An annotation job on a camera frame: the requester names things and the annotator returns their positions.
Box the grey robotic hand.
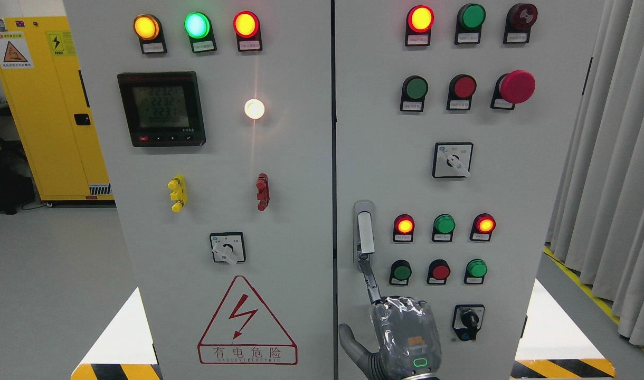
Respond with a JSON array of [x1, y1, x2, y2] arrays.
[[338, 260, 442, 379]]

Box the silver cabinet door handle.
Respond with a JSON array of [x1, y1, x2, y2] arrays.
[[353, 201, 375, 270]]

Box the red lit indicator left door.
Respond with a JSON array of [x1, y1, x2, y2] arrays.
[[233, 11, 263, 52]]

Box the green push button lower left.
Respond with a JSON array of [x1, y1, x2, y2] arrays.
[[388, 259, 412, 286]]

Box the green push button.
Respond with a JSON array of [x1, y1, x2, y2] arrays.
[[388, 259, 412, 286], [400, 75, 428, 112]]

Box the red push button lower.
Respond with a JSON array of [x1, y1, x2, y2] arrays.
[[427, 259, 451, 286]]

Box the red push button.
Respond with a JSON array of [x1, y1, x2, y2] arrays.
[[427, 259, 451, 286], [447, 74, 477, 111]]

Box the green indicator lower right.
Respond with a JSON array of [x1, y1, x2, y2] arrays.
[[464, 258, 488, 286]]

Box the red lit indicator middle left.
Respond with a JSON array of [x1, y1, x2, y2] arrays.
[[393, 214, 415, 243]]

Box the red lit indicator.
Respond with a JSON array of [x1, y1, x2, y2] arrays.
[[469, 213, 496, 241], [404, 5, 435, 46], [393, 214, 415, 243]]

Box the green indicator middle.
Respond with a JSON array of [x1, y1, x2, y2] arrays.
[[431, 214, 456, 242]]

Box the red lit indicator middle right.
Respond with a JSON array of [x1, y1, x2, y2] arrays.
[[469, 213, 496, 241]]

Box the red high voltage warning sticker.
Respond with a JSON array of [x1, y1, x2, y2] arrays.
[[197, 275, 298, 365]]

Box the red terminal connector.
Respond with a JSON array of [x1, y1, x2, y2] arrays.
[[256, 173, 270, 211]]

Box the grey curtain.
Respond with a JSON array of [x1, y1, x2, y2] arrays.
[[547, 1, 644, 347]]

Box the grey electrical control cabinet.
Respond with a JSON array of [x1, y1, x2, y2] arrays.
[[64, 1, 605, 379]]

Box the green push button upper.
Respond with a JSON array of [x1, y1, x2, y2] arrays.
[[400, 75, 428, 112]]

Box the red push button upper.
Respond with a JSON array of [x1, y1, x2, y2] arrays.
[[447, 74, 477, 111]]

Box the red emergency stop button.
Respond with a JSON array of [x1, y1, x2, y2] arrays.
[[489, 70, 535, 110]]

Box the yellow terminal connector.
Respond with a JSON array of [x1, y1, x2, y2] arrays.
[[167, 175, 188, 213]]

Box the white lit indicator light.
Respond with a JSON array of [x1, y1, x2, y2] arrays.
[[244, 98, 265, 120]]

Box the red lit indicator right top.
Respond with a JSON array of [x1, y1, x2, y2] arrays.
[[404, 5, 435, 46]]

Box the green indicator right top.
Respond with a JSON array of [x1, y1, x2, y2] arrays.
[[454, 3, 486, 45]]

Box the black digital power meter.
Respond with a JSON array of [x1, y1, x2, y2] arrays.
[[117, 71, 206, 147]]

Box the dark red buzzer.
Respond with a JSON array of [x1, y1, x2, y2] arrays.
[[503, 3, 538, 45]]

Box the green lit indicator light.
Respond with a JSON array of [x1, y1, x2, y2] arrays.
[[184, 12, 217, 53]]

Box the amber indicator light top left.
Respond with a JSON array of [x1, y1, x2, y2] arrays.
[[133, 14, 167, 54]]

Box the yellow safety storage cabinet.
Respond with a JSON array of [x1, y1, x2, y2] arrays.
[[0, 16, 113, 202]]

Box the black key selector switch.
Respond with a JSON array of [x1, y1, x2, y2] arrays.
[[451, 305, 485, 341]]

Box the right door upper selector switch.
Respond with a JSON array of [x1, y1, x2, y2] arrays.
[[431, 142, 473, 178]]

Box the left door rotary selector switch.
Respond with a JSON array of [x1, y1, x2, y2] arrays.
[[209, 232, 247, 265]]

